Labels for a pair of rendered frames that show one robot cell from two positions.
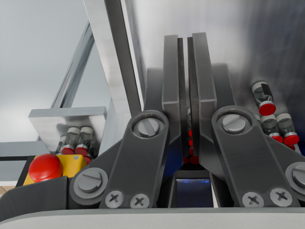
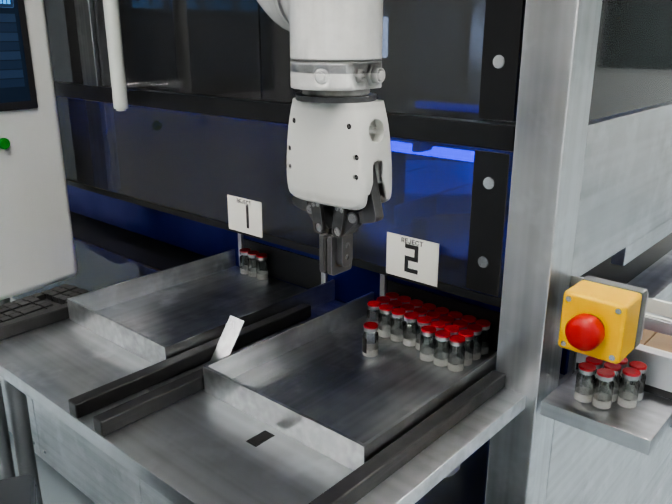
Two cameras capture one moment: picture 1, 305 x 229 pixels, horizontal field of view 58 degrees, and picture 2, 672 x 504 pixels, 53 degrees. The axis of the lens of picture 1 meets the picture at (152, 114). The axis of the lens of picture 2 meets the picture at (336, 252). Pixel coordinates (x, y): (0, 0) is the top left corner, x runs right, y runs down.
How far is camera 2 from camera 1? 0.60 m
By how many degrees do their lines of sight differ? 49
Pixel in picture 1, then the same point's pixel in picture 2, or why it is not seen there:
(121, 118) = (519, 384)
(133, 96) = (477, 387)
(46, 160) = (574, 338)
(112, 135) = (527, 362)
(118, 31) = (432, 421)
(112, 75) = (486, 417)
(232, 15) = (345, 395)
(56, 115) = (606, 425)
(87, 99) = not seen: outside the picture
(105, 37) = (458, 437)
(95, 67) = not seen: outside the picture
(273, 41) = (334, 371)
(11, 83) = not seen: outside the picture
